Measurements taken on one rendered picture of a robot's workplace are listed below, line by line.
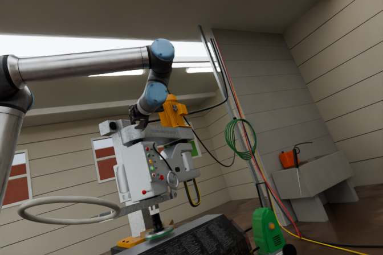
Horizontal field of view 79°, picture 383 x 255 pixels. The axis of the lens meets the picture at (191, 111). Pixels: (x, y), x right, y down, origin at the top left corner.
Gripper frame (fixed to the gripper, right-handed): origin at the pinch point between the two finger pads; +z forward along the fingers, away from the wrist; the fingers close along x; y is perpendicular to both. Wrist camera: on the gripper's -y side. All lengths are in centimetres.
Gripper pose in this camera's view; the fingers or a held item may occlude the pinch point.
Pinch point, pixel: (139, 118)
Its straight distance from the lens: 128.1
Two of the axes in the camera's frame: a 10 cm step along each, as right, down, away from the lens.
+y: -8.5, 1.4, -5.1
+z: -4.5, 3.1, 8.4
